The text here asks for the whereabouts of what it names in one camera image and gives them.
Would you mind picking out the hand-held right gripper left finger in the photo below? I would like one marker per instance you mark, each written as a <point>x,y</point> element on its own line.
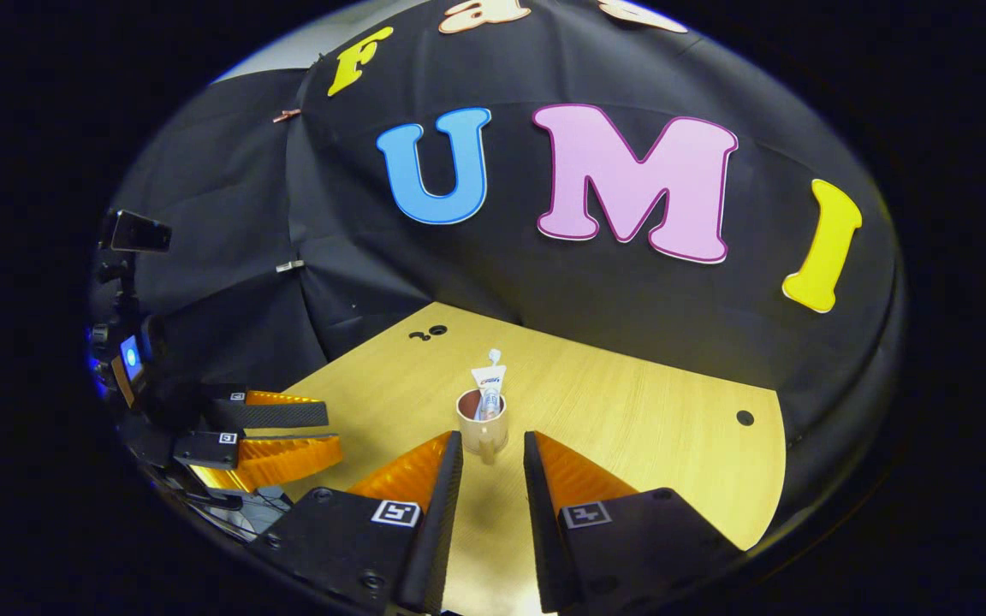
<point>446,530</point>

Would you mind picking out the copper cloth clip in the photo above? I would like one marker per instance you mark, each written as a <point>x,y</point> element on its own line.
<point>287,115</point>

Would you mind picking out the white toothpaste tube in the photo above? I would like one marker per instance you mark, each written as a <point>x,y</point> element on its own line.
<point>489,385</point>

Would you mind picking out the pale blue toothbrush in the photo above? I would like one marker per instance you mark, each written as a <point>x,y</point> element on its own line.
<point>494,357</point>

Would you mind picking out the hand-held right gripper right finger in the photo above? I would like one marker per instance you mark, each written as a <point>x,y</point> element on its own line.
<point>544,539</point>

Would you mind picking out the silver cloth clip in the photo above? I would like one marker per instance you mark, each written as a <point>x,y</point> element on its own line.
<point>290,266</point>

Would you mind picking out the wooden desktop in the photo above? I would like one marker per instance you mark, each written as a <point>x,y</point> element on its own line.
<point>630,428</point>

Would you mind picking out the beige cup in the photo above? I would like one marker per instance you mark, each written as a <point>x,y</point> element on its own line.
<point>480,436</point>

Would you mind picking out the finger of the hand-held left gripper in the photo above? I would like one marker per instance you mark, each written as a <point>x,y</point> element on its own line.
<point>288,453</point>
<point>279,415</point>

